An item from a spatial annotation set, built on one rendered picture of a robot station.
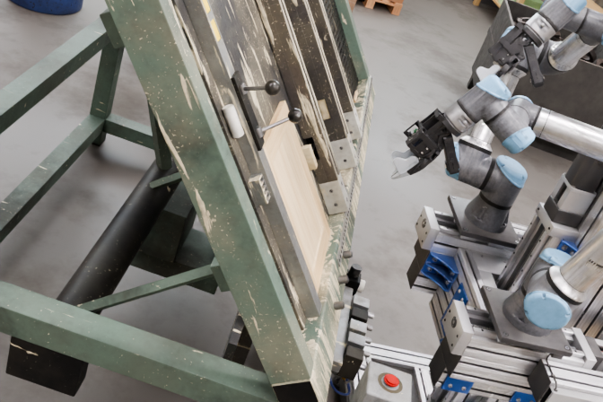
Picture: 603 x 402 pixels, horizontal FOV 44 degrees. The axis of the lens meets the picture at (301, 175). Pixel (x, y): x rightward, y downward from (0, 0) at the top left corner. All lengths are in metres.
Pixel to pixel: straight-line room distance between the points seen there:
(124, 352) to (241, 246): 0.48
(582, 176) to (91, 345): 1.44
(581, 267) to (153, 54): 1.15
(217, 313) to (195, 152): 1.82
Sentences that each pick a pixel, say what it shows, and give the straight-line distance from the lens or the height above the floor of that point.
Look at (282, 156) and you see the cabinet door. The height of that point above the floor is 1.21.
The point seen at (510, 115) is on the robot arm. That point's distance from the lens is 1.86.
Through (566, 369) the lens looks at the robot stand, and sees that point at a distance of 2.34.
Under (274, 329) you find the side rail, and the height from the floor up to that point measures 1.02.
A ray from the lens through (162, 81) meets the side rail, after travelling 1.56.
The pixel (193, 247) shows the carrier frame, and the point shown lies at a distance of 3.21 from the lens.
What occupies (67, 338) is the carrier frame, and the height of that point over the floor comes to 0.76.
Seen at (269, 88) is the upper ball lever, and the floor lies 1.53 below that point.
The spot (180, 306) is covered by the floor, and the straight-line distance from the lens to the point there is 3.34.
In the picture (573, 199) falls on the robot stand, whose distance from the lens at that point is 2.32.
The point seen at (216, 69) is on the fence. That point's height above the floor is 1.51.
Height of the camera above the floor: 2.23
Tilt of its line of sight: 29 degrees down
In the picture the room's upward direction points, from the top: 20 degrees clockwise
